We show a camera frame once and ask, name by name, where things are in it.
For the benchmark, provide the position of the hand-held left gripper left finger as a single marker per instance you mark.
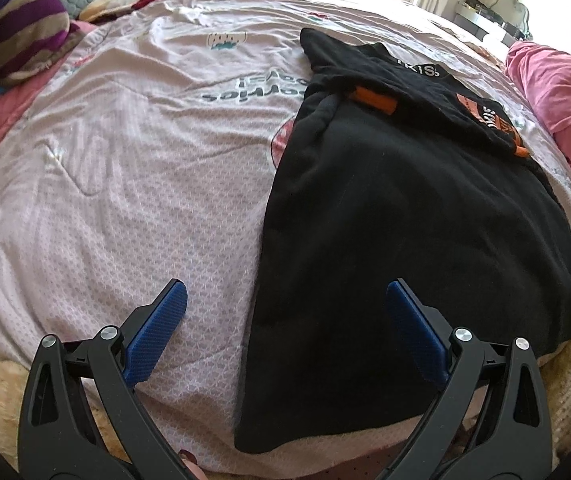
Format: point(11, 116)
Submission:
point(158, 330)

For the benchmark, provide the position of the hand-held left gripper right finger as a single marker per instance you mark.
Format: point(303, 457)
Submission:
point(415, 330)

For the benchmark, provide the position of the black long-sleeve sweater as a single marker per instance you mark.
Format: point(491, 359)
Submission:
point(390, 220)

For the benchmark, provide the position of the pale pink printed quilt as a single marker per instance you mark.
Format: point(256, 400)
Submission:
point(115, 185)

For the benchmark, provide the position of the pink duvet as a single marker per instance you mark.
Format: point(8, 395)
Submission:
point(560, 95)

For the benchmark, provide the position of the white shelf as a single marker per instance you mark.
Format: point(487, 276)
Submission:
point(480, 17)

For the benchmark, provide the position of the purple striped cloth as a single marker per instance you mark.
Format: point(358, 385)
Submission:
point(15, 35)

